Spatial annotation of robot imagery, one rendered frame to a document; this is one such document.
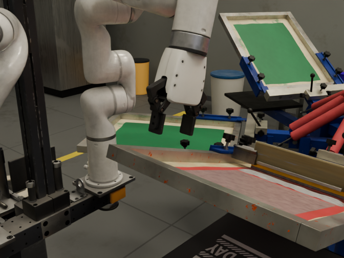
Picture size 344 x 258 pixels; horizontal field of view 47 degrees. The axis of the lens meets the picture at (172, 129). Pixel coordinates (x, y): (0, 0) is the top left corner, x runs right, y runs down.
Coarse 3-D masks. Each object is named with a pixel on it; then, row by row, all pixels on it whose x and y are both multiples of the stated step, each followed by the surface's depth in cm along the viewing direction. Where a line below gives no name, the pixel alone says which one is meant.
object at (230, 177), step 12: (180, 168) 113; (192, 168) 118; (204, 168) 123; (216, 168) 128; (228, 168) 134; (240, 168) 140; (252, 168) 147; (216, 180) 108; (228, 180) 113; (240, 180) 117; (252, 180) 122; (264, 180) 127
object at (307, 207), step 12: (240, 192) 100; (252, 192) 104; (264, 192) 107; (276, 192) 111; (288, 192) 116; (300, 192) 120; (276, 204) 96; (288, 204) 100; (300, 204) 103; (312, 204) 107; (324, 204) 111; (300, 216) 90; (312, 216) 93; (324, 216) 96
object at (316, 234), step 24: (144, 168) 96; (168, 168) 91; (192, 192) 86; (216, 192) 82; (240, 216) 78; (264, 216) 75; (288, 216) 73; (336, 216) 83; (312, 240) 69; (336, 240) 76
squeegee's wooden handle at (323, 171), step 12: (264, 144) 140; (264, 156) 139; (276, 156) 136; (288, 156) 133; (300, 156) 131; (288, 168) 133; (300, 168) 130; (312, 168) 128; (324, 168) 125; (336, 168) 123; (324, 180) 125; (336, 180) 123
